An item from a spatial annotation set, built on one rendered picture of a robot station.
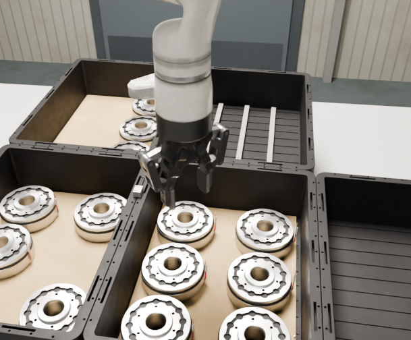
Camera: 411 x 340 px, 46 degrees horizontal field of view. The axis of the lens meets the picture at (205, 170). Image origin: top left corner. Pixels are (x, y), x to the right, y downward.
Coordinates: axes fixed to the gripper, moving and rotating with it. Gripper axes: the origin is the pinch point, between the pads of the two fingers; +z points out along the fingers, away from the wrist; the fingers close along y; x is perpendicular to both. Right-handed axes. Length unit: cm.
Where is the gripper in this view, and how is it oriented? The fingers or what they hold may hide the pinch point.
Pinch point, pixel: (186, 189)
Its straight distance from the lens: 71.4
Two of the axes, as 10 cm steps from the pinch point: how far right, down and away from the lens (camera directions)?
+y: 8.1, -3.6, 4.6
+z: 0.0, 7.9, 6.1
